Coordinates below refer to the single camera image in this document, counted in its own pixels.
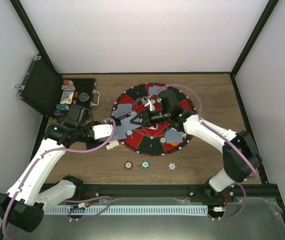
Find card pack inside case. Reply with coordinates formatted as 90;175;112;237
59;91;74;105

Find light blue slotted cable duct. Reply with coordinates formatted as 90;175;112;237
46;205;208;216

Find blue green chips seat two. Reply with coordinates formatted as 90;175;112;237
126;130;134;137

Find dealt blue card seat ten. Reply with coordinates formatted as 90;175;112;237
164;129;184;144

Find dealt blue card top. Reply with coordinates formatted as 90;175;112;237
148;85;162;96

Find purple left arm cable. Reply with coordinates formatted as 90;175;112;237
1;117;118;240

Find blue green chip stack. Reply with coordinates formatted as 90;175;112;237
141;161;150;169

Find round dealer button in case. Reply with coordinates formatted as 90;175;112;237
78;92;90;102

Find black poker chip case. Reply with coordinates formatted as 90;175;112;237
14;54;98;118

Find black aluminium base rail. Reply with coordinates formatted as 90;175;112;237
67;183;281;205

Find round red black poker mat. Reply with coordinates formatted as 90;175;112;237
110;83;193;156

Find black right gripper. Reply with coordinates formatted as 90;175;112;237
131;106;171;128

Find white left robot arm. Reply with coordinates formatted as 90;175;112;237
0;105;116;240

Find dealt blue card seat four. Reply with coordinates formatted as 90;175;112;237
117;103;132;113

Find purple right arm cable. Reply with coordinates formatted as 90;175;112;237
144;83;258;221

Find orange black chip stack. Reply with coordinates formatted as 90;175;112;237
124;161;133;170

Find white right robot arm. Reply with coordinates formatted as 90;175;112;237
130;88;262;202

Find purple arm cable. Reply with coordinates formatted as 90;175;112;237
144;83;258;221
1;117;118;240

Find green chips inside case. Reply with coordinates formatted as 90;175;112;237
52;104;70;119

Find purple white chip stack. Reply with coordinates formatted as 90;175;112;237
168;162;177;171

